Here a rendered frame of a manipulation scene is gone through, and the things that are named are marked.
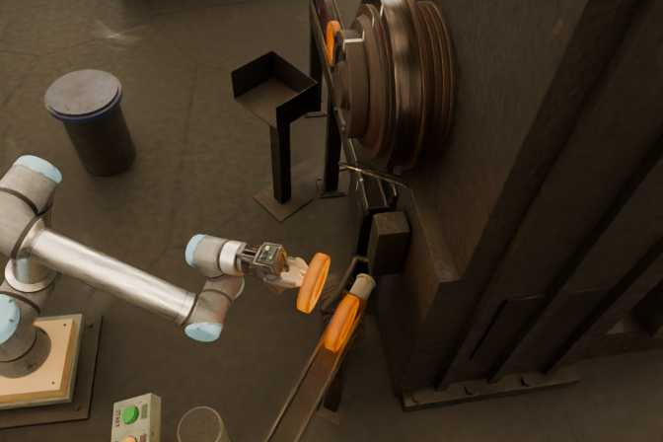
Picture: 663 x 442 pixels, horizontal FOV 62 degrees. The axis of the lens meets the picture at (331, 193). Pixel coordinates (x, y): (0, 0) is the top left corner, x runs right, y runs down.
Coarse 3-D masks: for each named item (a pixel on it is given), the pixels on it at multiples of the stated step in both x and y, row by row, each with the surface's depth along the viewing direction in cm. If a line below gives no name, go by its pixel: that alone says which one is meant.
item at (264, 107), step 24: (240, 72) 211; (264, 72) 221; (288, 72) 216; (240, 96) 219; (264, 96) 218; (288, 96) 218; (312, 96) 208; (264, 120) 208; (288, 120) 207; (288, 144) 231; (288, 168) 243; (264, 192) 262; (288, 192) 256; (288, 216) 255
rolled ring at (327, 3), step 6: (324, 0) 229; (330, 0) 229; (324, 6) 231; (330, 6) 227; (324, 12) 239; (330, 12) 226; (324, 18) 240; (330, 18) 226; (324, 24) 241; (324, 30) 241; (324, 36) 239
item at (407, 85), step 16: (368, 0) 142; (384, 0) 129; (400, 0) 132; (384, 16) 128; (400, 16) 128; (400, 32) 126; (400, 48) 125; (416, 48) 125; (400, 64) 124; (416, 64) 125; (400, 80) 125; (416, 80) 125; (400, 96) 126; (416, 96) 126; (400, 112) 127; (416, 112) 128; (400, 128) 130; (416, 128) 131; (400, 144) 133; (384, 160) 142; (400, 160) 140
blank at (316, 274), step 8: (320, 256) 139; (328, 256) 141; (312, 264) 136; (320, 264) 136; (328, 264) 144; (312, 272) 135; (320, 272) 135; (304, 280) 134; (312, 280) 134; (320, 280) 145; (304, 288) 134; (312, 288) 134; (320, 288) 145; (304, 296) 135; (312, 296) 135; (304, 304) 136; (312, 304) 140
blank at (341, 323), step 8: (352, 296) 147; (344, 304) 143; (352, 304) 143; (336, 312) 142; (344, 312) 141; (352, 312) 146; (336, 320) 141; (344, 320) 140; (352, 320) 153; (336, 328) 140; (344, 328) 144; (328, 336) 141; (336, 336) 140; (344, 336) 150; (328, 344) 143; (336, 344) 142
